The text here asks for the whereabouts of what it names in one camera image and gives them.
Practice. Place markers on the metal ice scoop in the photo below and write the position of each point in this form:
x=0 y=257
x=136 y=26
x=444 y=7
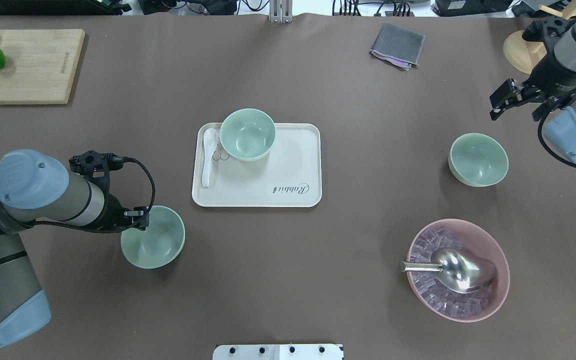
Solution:
x=458 y=270

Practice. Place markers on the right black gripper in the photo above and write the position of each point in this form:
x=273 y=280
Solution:
x=550 y=75

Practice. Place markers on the bamboo cutting board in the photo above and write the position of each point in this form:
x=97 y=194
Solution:
x=41 y=65

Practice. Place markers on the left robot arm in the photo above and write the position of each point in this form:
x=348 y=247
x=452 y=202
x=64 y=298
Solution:
x=36 y=189

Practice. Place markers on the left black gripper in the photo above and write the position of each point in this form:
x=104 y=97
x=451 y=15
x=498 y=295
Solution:
x=114 y=211

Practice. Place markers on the cream serving tray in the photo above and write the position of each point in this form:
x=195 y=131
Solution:
x=289 y=176

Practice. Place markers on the green bowl on tray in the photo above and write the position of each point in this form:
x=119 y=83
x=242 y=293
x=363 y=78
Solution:
x=248 y=134

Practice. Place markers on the white ceramic spoon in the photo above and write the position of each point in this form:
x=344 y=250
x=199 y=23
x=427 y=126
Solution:
x=209 y=143

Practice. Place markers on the pink bowl with ice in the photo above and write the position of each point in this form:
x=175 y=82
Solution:
x=469 y=237

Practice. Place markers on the wooden cup tree stand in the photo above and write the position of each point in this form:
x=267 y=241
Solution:
x=524 y=55

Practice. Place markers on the green bowl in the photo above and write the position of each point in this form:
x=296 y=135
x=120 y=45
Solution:
x=248 y=134
x=159 y=244
x=478 y=160

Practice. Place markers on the grey folded cloth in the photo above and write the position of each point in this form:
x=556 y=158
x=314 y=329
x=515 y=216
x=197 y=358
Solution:
x=398 y=46

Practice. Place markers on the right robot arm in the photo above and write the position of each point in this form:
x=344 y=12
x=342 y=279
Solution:
x=551 y=84

